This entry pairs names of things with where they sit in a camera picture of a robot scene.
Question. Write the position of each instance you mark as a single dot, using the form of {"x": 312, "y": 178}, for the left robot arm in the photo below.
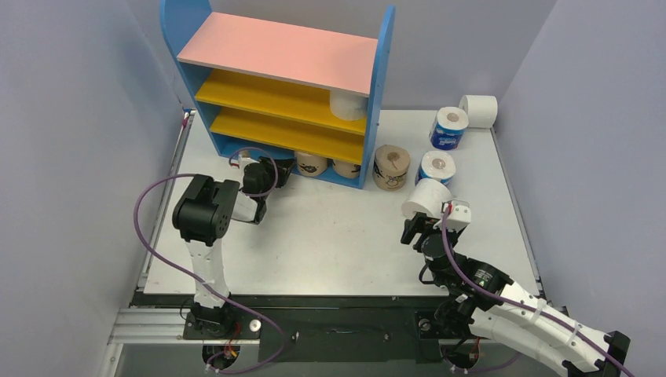
{"x": 203, "y": 215}

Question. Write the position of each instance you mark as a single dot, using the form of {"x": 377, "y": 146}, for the brown cartoon roll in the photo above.
{"x": 390, "y": 167}
{"x": 310, "y": 165}

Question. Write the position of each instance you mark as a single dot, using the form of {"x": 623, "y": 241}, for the blue wrapped roll front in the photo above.
{"x": 437, "y": 165}

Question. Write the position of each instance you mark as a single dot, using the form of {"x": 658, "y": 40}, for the blue wrapped roll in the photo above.
{"x": 450, "y": 124}
{"x": 437, "y": 165}

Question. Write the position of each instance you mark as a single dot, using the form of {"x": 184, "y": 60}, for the plain white toilet roll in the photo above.
{"x": 347, "y": 106}

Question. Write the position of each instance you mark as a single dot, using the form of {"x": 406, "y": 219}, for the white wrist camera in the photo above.
{"x": 241, "y": 159}
{"x": 458, "y": 215}

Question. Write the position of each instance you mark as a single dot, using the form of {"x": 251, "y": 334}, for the white roll lying at back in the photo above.
{"x": 481, "y": 110}

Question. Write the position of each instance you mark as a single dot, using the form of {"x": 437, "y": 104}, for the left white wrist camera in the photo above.
{"x": 241, "y": 159}

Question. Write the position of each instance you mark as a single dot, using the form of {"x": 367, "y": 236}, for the blue wrapped roll back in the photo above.
{"x": 450, "y": 124}

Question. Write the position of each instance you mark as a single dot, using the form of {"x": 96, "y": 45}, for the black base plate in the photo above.
{"x": 324, "y": 328}

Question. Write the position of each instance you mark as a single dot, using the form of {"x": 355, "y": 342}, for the blue pink yellow shelf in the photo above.
{"x": 265, "y": 85}

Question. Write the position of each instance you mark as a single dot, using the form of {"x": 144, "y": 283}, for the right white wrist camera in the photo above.
{"x": 458, "y": 215}

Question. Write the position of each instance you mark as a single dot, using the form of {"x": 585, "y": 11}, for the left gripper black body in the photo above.
{"x": 271, "y": 175}

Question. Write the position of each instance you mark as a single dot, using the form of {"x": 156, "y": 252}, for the plain white roll lying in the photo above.
{"x": 427, "y": 197}

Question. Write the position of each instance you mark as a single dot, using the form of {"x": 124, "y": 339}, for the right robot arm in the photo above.
{"x": 485, "y": 302}

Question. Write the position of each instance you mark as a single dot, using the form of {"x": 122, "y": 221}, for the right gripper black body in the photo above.
{"x": 420, "y": 229}

